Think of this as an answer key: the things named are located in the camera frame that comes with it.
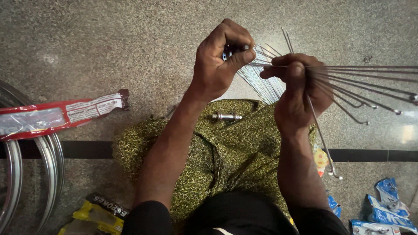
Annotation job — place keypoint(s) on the red plastic tube packet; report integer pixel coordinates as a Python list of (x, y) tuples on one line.
[(39, 117)]

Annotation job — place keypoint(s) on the yellow black spoke packet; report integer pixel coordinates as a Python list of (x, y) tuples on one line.
[(98, 213)]

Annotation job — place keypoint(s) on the bundle of loose silver spokes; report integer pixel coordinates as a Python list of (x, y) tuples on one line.
[(263, 81)]

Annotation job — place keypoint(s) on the person's left hand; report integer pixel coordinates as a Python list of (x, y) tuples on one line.
[(212, 70)]

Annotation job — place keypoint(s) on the chrome bicycle wheel rim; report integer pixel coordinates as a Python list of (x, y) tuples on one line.
[(14, 182), (54, 153)]

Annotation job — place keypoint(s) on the person's right hand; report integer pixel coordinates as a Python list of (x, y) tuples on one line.
[(295, 107)]

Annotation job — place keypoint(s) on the blue white plastic packet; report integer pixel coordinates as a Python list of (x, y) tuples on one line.
[(392, 218), (334, 205), (372, 228), (388, 195)]

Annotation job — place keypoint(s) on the dark metal wheel hub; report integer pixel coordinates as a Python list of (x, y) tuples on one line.
[(228, 51)]

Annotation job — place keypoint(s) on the chrome hub axle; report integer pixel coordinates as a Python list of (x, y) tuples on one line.
[(226, 116)]

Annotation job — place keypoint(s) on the orange yellow wrapper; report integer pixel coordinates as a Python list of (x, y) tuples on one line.
[(321, 160)]

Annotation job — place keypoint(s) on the green patterned lap cloth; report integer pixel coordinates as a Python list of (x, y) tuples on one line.
[(235, 153)]

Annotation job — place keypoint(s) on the fan of steel spokes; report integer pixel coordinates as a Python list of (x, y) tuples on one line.
[(359, 67)]

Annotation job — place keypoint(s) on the single long bicycle spoke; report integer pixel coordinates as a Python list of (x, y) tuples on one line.
[(288, 38), (318, 129)]

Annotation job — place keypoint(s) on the person's black shirt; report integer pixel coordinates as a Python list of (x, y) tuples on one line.
[(241, 213)]

